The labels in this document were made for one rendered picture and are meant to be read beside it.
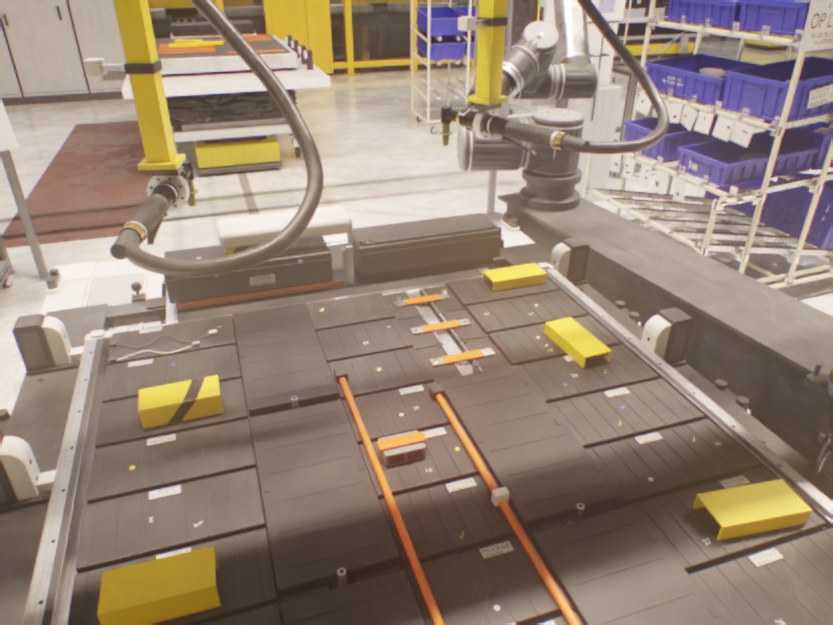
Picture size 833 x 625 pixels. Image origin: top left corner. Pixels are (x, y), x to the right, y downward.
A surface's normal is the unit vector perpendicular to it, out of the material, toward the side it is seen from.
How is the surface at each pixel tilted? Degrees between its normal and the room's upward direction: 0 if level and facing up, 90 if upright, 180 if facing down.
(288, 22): 90
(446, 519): 0
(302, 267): 90
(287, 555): 0
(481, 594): 0
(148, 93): 90
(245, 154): 90
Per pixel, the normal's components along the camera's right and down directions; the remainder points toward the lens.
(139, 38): 0.07, 0.49
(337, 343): 0.00, -0.87
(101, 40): 0.32, 0.47
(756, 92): -0.93, 0.24
